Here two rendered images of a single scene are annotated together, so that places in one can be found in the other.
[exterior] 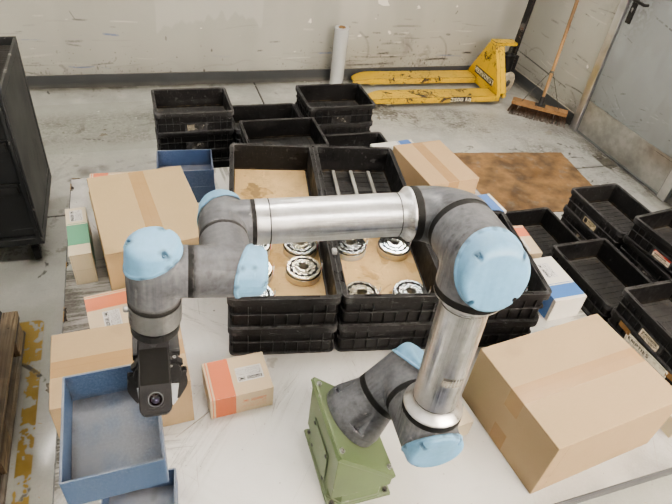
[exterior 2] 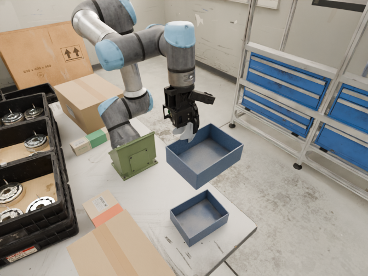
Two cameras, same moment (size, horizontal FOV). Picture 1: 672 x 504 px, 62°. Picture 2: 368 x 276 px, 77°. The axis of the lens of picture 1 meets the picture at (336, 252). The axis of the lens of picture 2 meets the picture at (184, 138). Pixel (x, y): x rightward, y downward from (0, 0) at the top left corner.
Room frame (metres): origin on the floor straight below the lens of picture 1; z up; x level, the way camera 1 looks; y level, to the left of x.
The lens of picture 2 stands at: (0.71, 0.83, 1.61)
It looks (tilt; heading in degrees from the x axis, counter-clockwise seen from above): 40 degrees down; 254
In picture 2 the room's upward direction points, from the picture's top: straight up
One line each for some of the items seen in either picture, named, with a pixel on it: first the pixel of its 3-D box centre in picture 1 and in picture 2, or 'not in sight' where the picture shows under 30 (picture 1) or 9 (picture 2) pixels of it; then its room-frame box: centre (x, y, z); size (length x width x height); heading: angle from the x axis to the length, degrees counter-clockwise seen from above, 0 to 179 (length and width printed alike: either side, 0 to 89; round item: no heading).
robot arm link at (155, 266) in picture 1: (155, 270); (179, 46); (0.56, 0.24, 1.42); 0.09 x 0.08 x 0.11; 107
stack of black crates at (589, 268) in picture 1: (591, 297); not in sight; (1.91, -1.17, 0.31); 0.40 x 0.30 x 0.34; 23
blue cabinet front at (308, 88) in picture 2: not in sight; (277, 94); (-0.59, -0.70, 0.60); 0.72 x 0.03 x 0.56; 113
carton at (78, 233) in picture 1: (79, 237); not in sight; (1.31, 0.80, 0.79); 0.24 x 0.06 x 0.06; 28
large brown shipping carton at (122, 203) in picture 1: (150, 230); not in sight; (1.38, 0.60, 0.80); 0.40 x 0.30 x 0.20; 30
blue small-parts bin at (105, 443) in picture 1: (114, 427); (203, 153); (0.50, 0.32, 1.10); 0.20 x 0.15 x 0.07; 24
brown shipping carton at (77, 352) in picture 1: (123, 378); (122, 270); (0.83, 0.48, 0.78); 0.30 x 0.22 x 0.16; 115
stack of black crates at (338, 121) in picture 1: (331, 130); not in sight; (3.05, 0.13, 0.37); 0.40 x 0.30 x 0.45; 113
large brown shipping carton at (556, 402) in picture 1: (566, 396); (92, 102); (0.94, -0.64, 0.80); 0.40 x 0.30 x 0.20; 119
